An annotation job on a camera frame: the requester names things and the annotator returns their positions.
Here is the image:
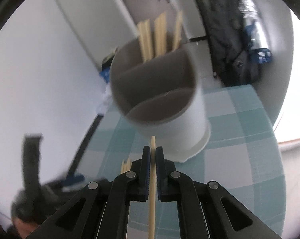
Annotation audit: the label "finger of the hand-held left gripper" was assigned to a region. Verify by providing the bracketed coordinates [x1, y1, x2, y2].
[61, 174, 108, 193]

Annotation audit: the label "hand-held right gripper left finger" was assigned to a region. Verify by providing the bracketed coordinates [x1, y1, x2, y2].
[25, 146, 151, 239]

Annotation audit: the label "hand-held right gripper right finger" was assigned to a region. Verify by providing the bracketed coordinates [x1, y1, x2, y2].
[155, 146, 282, 239]

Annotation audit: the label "pile of wooden chopsticks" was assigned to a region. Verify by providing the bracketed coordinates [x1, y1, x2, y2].
[121, 158, 132, 174]

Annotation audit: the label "wooden chopstick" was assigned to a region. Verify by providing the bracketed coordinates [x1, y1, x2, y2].
[160, 12, 167, 55]
[148, 136, 157, 239]

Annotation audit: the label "white divided utensil holder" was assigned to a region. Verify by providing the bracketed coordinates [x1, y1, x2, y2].
[110, 38, 212, 163]

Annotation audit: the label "person's left hand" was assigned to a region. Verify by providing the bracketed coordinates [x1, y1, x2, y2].
[12, 216, 41, 239]

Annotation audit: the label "teal checked tablecloth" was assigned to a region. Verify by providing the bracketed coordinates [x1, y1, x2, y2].
[98, 84, 286, 239]

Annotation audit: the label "black hanging jacket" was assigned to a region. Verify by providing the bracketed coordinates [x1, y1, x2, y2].
[206, 0, 260, 86]

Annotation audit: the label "chopsticks standing in holder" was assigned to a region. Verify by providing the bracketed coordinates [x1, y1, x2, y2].
[108, 0, 208, 45]

